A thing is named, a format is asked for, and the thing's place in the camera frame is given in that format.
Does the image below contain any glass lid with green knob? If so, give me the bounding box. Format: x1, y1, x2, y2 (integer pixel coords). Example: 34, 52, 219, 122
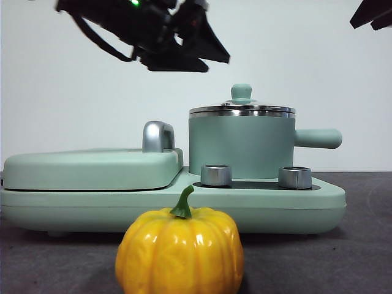
188, 83, 297, 113

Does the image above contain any yellow pumpkin with green stem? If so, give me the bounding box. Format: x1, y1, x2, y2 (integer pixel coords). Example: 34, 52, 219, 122
115, 185, 246, 294

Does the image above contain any silver control knob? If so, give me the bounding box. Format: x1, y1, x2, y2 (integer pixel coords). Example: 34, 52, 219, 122
277, 166, 313, 190
200, 164, 233, 187

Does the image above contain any green hinged griddle cover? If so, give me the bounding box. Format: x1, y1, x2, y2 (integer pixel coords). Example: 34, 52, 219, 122
2, 147, 185, 192

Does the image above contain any green breakfast machine base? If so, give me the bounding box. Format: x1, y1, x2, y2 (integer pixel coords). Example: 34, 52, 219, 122
0, 165, 348, 238

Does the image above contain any silver griddle cover handle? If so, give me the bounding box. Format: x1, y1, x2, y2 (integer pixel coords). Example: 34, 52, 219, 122
141, 121, 176, 154

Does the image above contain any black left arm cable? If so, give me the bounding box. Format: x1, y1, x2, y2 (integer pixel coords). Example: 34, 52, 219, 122
73, 13, 137, 62

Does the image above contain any green pot with side handle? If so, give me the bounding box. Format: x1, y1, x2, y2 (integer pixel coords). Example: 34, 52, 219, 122
187, 109, 343, 179

